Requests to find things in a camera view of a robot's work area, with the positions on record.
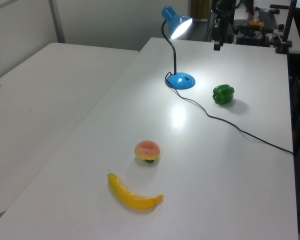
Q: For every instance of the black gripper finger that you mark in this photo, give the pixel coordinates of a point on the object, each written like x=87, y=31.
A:
x=219, y=46
x=215, y=46

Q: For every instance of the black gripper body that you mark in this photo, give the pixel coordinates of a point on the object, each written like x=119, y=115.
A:
x=218, y=32

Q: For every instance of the blue desk lamp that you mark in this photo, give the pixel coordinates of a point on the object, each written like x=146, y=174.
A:
x=180, y=81

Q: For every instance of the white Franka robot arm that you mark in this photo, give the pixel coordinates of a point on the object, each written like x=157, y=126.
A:
x=223, y=6

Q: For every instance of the small yellow orange object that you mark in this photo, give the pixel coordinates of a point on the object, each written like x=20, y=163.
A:
x=256, y=23

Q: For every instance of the green toy bell pepper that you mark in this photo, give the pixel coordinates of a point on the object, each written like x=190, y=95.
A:
x=223, y=94

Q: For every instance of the black computer keyboard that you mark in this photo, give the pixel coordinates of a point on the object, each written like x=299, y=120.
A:
x=268, y=19

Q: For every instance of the black computer mouse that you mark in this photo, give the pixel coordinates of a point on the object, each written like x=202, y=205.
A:
x=273, y=10

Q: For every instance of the black pole with table clamp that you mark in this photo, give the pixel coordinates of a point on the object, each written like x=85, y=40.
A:
x=287, y=27

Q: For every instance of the toy peach with leaf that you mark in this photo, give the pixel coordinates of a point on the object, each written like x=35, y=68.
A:
x=147, y=150

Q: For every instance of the yellow toy banana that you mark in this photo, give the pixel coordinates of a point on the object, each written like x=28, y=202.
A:
x=130, y=198

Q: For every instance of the grey metal partition post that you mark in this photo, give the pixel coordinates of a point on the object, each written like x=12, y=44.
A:
x=57, y=21

